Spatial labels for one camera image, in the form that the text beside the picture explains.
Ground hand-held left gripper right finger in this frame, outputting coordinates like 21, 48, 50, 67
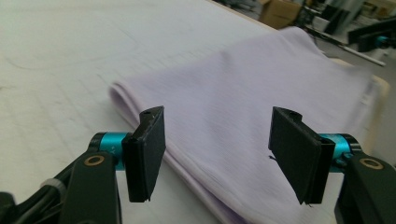
268, 105, 336, 205

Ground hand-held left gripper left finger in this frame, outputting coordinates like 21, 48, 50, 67
121, 105, 167, 203

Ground lilac printed towel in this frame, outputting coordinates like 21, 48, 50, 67
108, 26, 379, 224

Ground small cardboard box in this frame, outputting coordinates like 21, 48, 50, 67
260, 0, 303, 31

